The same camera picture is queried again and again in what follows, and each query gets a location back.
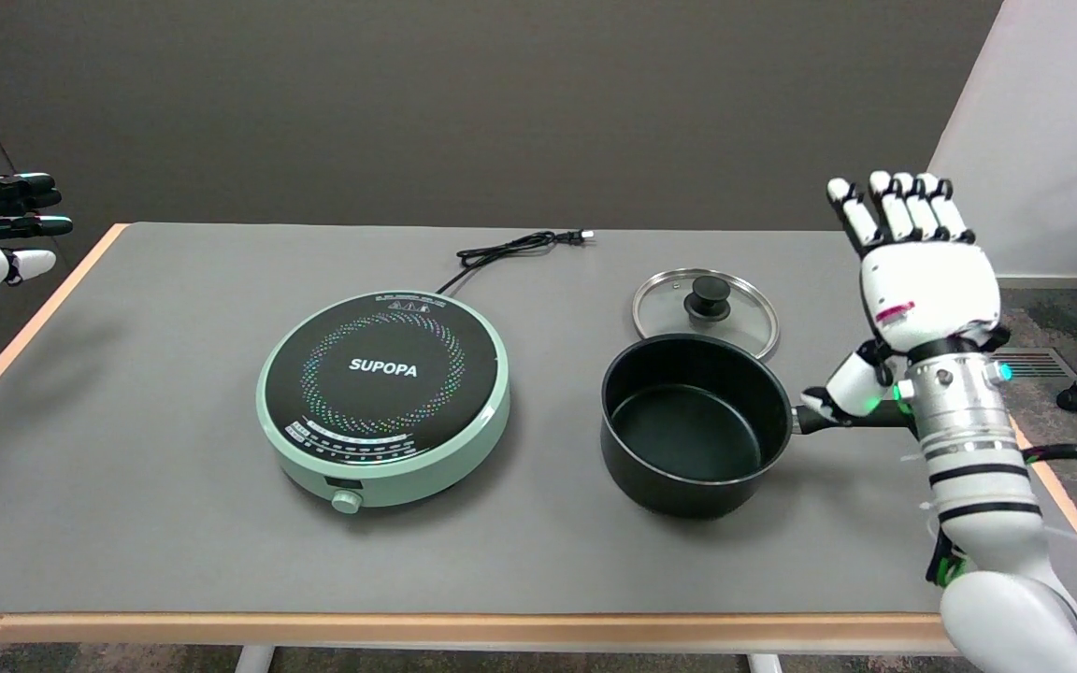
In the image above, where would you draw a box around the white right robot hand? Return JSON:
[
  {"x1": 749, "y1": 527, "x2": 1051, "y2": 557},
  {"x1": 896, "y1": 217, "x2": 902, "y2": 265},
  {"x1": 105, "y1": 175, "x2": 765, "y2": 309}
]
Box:
[{"x1": 800, "y1": 171, "x2": 1012, "y2": 426}]

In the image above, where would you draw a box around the black soup pot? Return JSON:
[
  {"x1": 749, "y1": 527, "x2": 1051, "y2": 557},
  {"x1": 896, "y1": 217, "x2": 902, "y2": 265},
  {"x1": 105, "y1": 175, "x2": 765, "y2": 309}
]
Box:
[{"x1": 600, "y1": 334, "x2": 918, "y2": 521}]

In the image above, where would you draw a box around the glass pot lid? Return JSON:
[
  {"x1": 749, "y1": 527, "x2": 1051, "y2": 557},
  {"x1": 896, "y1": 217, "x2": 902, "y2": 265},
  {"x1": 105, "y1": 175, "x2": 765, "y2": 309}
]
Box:
[{"x1": 632, "y1": 268, "x2": 781, "y2": 362}]

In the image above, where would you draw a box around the floor vent grille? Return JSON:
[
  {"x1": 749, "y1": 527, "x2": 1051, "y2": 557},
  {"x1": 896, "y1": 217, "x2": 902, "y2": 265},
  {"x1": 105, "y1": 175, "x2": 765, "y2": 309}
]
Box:
[{"x1": 992, "y1": 348, "x2": 1077, "y2": 380}]

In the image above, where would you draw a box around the green induction cooker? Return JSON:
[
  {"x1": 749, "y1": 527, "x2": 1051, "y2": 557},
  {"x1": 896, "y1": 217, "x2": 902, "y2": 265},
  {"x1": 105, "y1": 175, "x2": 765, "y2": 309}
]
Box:
[{"x1": 256, "y1": 290, "x2": 511, "y2": 515}]

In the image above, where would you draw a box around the black power cord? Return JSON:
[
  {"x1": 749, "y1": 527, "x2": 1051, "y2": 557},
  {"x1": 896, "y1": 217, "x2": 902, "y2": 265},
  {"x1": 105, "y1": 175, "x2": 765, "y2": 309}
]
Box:
[{"x1": 436, "y1": 229, "x2": 596, "y2": 295}]

